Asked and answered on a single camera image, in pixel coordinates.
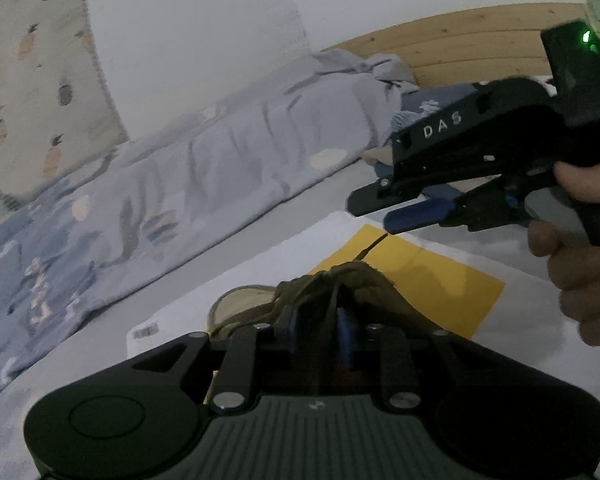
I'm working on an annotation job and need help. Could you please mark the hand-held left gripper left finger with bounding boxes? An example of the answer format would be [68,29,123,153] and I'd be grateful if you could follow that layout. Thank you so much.
[132,305,302,417]

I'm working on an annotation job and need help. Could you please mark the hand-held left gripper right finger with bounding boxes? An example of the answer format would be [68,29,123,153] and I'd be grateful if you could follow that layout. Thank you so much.
[335,309,512,417]

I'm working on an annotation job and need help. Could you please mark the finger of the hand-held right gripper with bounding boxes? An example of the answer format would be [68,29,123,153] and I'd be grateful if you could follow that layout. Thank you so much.
[346,178,400,217]
[383,184,532,236]

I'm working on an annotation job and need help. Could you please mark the olive suede shoe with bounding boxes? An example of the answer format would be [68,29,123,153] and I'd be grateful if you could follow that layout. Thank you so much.
[206,259,463,396]

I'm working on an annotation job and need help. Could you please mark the person's right hand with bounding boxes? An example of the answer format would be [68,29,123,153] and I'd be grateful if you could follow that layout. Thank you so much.
[526,155,600,349]

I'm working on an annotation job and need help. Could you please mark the white yellow plastic mailer bag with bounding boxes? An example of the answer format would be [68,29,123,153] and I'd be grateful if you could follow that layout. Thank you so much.
[125,209,600,396]

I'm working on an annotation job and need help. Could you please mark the wooden headboard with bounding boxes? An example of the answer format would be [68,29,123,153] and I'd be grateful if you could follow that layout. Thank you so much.
[325,2,597,92]

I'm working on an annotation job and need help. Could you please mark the grey printed bed sheet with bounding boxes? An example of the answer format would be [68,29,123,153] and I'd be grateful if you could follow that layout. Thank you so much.
[0,160,600,480]

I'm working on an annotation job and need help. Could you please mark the blue-grey printed quilt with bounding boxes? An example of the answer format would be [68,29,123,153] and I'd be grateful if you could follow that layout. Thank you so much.
[0,52,417,407]

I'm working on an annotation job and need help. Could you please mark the pineapple print curtain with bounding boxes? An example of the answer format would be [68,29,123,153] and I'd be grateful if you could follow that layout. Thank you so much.
[0,0,129,232]

